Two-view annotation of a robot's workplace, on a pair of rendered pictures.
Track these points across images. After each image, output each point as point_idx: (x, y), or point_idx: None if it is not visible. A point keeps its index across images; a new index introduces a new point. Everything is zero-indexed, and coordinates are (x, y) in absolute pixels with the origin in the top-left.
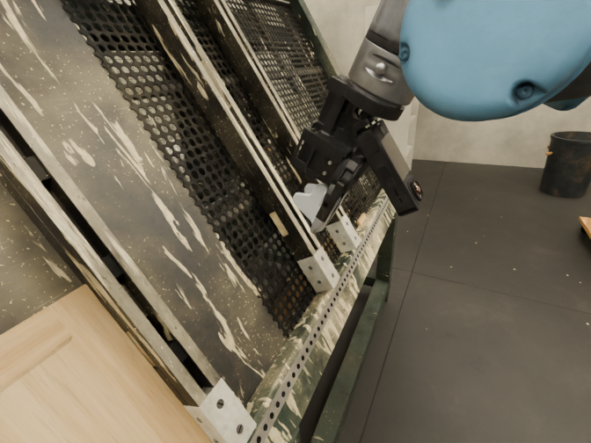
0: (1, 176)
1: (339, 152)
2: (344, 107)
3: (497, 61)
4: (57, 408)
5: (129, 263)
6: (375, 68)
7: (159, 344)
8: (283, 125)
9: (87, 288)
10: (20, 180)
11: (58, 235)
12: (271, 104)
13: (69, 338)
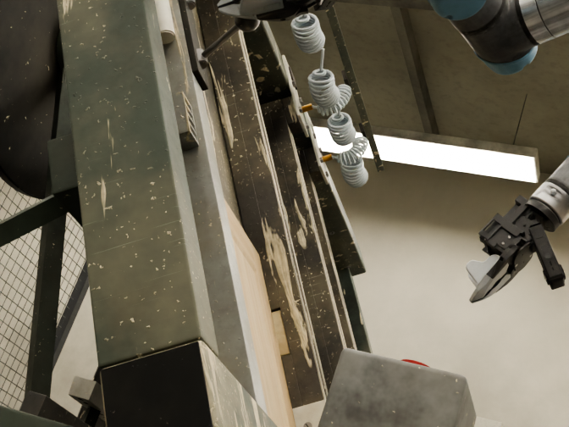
0: (240, 157)
1: (518, 230)
2: (523, 212)
3: None
4: (251, 293)
5: (296, 263)
6: (549, 192)
7: (308, 326)
8: (349, 341)
9: (259, 258)
10: (268, 163)
11: (270, 207)
12: (341, 311)
13: (255, 269)
